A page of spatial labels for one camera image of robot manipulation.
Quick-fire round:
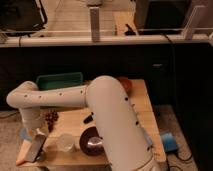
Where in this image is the white shelf rail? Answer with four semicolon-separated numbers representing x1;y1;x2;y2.
0;7;213;47

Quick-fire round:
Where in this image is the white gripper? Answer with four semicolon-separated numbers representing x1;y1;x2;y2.
20;107;49;163

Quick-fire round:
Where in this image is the black tool on shelf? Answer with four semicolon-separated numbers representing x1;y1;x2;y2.
125;24;136;36

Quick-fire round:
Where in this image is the black monitor right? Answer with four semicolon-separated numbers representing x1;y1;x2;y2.
134;0;191;29

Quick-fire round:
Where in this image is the black monitor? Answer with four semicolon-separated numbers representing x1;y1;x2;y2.
134;0;191;29
0;0;48;33

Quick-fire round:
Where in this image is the orange brown bowl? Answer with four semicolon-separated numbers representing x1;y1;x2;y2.
117;77;132;93

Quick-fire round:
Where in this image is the wooden table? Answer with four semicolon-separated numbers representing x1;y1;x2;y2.
17;78;167;168

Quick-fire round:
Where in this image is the blue plate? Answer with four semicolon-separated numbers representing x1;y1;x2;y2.
19;128;32;141

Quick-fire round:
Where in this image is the blue cup on floor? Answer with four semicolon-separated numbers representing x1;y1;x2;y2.
161;133;178;152

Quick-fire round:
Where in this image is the black eraser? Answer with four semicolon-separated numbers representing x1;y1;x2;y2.
83;113;93;124

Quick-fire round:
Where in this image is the green plastic bin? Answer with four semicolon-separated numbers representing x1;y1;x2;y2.
36;72;83;90

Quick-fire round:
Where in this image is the clear plastic cup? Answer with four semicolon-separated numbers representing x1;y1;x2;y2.
56;133;76;153

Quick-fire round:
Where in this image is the bunch of dark grapes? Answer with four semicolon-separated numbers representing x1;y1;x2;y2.
45;111;59;131

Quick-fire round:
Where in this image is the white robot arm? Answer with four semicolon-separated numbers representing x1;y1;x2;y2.
6;76;161;171

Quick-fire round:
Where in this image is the black monitor left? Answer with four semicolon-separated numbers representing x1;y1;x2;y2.
0;0;48;33

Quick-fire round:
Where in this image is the metal cup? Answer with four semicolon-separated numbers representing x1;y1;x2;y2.
87;137;103;149

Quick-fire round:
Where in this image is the dark brown plate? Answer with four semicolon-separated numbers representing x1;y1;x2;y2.
79;127;104;156

